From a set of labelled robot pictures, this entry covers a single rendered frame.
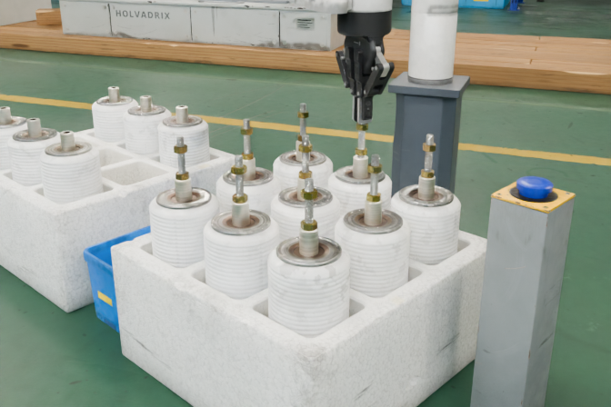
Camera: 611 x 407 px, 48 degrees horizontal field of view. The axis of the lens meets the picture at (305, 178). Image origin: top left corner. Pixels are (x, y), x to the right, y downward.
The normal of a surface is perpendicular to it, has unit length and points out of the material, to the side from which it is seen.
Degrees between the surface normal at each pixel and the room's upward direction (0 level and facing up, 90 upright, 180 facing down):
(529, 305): 90
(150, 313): 90
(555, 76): 90
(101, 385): 0
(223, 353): 90
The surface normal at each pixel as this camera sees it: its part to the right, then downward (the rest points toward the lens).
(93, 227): 0.72, 0.24
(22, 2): 0.94, 0.12
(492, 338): -0.69, 0.26
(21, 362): 0.00, -0.94
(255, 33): -0.36, 0.33
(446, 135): 0.41, 0.32
